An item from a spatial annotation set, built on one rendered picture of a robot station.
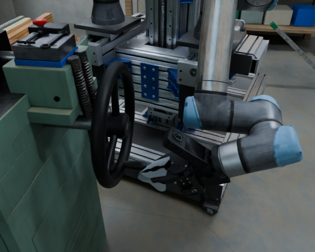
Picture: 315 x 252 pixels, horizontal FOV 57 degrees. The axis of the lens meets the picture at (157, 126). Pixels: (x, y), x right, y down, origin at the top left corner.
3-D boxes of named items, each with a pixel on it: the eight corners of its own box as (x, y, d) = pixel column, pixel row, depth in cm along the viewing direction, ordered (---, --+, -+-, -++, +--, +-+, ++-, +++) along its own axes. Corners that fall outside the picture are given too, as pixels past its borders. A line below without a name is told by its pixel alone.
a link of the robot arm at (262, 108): (233, 89, 69) (234, 116, 61) (282, 93, 68) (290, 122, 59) (228, 115, 74) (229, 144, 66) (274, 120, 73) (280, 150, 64)
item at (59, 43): (62, 68, 57) (56, 40, 54) (10, 64, 59) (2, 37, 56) (85, 44, 68) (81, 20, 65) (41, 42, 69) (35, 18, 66)
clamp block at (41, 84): (72, 110, 61) (64, 71, 56) (12, 105, 63) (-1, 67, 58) (94, 79, 73) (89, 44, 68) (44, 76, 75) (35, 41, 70)
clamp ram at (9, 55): (20, 85, 63) (8, 45, 58) (-11, 83, 64) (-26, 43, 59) (40, 68, 70) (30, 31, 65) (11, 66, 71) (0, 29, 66)
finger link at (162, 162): (147, 189, 74) (180, 181, 70) (135, 173, 71) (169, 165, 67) (150, 179, 76) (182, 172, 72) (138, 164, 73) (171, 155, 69)
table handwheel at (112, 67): (102, 96, 47) (138, 45, 72) (-11, 88, 50) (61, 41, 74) (114, 218, 63) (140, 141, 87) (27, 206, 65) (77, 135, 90)
